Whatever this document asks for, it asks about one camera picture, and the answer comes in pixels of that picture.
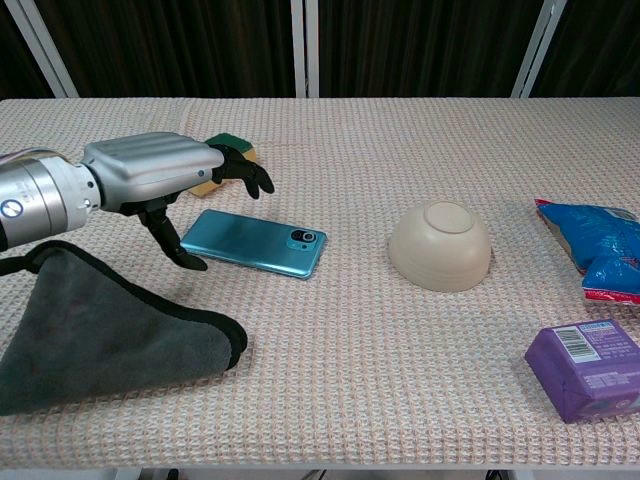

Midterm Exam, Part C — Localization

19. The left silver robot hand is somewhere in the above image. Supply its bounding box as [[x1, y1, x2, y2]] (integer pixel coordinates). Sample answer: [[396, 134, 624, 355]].
[[79, 131, 276, 272]]

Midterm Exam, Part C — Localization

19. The teal smartphone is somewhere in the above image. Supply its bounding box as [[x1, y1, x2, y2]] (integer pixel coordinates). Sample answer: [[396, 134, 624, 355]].
[[179, 209, 329, 281]]

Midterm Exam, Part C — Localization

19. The green yellow sponge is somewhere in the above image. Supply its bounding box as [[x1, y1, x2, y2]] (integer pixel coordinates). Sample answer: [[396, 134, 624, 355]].
[[188, 133, 261, 200]]

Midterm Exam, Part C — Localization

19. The grey microfibre cloth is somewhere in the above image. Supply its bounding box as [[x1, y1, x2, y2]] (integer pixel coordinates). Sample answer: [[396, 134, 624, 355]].
[[0, 239, 249, 417]]

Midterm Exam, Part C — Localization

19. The beige waffle tablecloth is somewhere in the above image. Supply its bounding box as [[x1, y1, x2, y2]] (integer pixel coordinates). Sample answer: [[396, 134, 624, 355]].
[[0, 96, 640, 471]]

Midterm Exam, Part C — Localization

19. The beige upturned bowl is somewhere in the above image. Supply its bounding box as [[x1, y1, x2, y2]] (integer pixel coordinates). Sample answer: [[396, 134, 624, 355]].
[[388, 200, 493, 293]]

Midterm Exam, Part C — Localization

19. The dark curtain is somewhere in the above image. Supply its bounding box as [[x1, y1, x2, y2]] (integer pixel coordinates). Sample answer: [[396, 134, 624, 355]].
[[0, 0, 640, 100]]

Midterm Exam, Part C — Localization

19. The blue snack bag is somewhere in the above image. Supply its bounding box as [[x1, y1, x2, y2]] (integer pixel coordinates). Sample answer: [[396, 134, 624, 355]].
[[533, 197, 640, 306]]

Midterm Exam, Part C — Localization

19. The purple wrapped packet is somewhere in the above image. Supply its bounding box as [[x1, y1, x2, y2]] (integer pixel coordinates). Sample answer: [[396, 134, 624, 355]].
[[523, 318, 640, 425]]

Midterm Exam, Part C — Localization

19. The white screen frame post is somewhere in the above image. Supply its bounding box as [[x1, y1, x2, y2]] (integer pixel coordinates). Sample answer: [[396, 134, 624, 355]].
[[510, 0, 568, 99], [289, 0, 320, 98], [3, 0, 80, 99]]

